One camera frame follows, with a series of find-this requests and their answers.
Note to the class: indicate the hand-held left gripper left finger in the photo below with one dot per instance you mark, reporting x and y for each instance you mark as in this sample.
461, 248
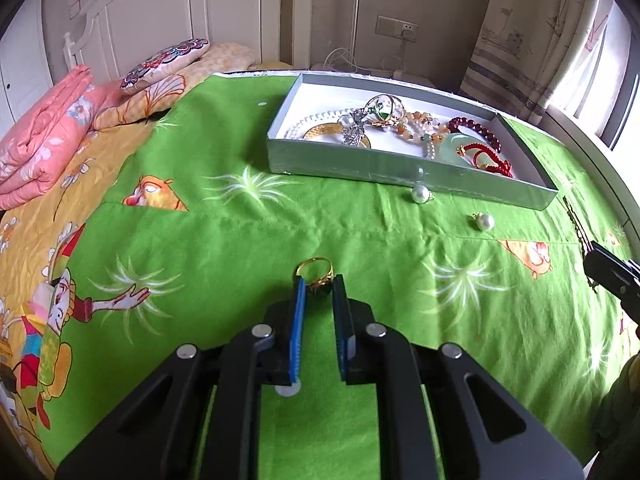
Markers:
298, 330

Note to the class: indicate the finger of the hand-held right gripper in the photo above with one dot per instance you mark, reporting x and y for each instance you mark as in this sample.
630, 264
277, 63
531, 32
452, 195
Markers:
610, 270

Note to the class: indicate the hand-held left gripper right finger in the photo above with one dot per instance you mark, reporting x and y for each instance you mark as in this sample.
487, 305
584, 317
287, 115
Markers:
341, 330

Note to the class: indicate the grey jewelry tray box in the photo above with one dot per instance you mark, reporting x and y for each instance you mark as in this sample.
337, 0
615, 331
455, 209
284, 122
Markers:
350, 162

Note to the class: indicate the green cartoon print bedsheet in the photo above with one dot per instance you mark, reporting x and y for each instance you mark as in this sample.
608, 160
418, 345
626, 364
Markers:
300, 220

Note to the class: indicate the pearl earring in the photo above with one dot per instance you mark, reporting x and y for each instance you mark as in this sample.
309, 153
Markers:
420, 194
486, 222

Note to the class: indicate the silver brooch with pearl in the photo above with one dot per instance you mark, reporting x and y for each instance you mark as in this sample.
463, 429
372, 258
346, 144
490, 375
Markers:
352, 132

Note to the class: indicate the window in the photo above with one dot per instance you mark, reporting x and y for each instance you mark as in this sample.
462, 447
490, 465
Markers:
625, 60

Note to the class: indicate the striped printed curtain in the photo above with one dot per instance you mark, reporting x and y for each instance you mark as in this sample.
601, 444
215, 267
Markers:
515, 35

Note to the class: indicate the white nightstand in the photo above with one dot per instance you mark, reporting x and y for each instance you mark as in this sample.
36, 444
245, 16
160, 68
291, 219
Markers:
415, 79

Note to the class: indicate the yellow patterned pillow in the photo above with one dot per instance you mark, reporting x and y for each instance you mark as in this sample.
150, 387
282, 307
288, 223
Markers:
220, 57

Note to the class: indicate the embroidered floral pillow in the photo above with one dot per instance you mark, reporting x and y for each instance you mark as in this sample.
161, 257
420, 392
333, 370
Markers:
160, 65

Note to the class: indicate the white thin rod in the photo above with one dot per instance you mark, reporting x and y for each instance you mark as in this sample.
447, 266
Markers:
356, 10

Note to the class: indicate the pink floral folded quilt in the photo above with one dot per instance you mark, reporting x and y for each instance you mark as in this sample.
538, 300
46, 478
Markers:
45, 130

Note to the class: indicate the white bed headboard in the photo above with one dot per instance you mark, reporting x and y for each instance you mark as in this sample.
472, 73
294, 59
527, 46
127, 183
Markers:
150, 10

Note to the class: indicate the white wardrobe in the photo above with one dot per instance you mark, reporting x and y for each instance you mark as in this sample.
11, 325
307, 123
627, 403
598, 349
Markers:
20, 60

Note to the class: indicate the wall socket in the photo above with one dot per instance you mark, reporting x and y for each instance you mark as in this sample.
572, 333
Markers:
395, 29

